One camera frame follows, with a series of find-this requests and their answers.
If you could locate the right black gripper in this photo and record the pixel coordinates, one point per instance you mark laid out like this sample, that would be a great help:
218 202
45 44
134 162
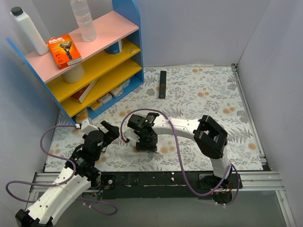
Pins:
146 144

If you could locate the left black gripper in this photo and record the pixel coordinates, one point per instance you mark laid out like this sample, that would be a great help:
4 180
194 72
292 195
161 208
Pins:
108 132

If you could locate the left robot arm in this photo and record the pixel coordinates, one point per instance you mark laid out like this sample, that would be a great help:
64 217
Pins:
78 175

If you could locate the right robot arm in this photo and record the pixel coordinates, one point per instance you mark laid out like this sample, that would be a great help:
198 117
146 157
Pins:
209 136

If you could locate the yellow packet on shelf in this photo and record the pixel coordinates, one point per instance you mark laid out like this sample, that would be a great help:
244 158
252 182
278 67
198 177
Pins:
81 116

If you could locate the white packets on shelf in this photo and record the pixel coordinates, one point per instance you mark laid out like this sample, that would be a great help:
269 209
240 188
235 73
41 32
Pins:
114 93

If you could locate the red white book box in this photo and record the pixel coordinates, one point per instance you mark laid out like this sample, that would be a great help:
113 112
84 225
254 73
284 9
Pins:
81 95

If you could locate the long black box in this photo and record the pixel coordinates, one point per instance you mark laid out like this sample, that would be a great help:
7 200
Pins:
162 86

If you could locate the blue shelf unit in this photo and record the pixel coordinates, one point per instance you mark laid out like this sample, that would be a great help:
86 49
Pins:
122 23

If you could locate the cream cylinder container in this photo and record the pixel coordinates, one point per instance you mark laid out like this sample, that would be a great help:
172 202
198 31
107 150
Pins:
74 75

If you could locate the orange razor box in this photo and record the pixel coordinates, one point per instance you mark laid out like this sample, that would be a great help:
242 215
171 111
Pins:
64 51

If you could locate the clear plastic water bottle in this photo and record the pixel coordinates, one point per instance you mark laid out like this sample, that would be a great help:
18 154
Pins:
84 19

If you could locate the white bottle black cap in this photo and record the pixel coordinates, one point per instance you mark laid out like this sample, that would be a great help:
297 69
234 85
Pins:
29 29

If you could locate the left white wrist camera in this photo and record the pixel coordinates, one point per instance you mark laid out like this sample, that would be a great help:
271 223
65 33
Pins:
86 126

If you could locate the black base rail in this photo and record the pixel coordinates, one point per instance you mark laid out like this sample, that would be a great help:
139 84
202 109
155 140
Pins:
120 185

